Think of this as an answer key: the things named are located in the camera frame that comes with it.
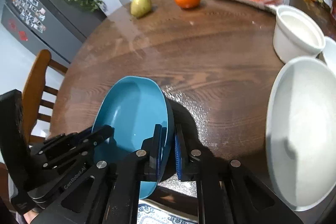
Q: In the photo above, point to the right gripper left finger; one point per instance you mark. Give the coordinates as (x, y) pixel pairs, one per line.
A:
(153, 148)

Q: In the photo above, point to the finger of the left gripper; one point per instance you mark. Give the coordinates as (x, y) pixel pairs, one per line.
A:
(74, 137)
(61, 153)

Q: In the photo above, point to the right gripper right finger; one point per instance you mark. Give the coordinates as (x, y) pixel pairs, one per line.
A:
(190, 159)

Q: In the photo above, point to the teal square plate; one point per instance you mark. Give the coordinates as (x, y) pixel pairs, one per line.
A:
(133, 106)

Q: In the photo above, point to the blue patterned square dish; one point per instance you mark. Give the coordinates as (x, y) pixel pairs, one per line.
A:
(150, 213)

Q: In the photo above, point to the large white bowl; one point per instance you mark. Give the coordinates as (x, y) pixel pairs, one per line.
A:
(300, 133)

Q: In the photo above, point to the white ceramic ramekin pot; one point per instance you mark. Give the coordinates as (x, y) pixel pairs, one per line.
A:
(296, 34)

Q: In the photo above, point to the small white bowl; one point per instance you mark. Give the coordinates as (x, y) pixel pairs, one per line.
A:
(328, 54)

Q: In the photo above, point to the person's left hand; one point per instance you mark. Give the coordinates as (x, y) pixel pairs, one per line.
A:
(30, 216)

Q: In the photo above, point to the left side wooden chair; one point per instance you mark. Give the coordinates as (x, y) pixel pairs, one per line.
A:
(33, 91)

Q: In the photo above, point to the grey refrigerator with magnets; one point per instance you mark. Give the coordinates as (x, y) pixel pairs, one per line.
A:
(53, 25)

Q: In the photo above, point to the green pear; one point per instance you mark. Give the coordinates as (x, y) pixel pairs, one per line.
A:
(139, 8)

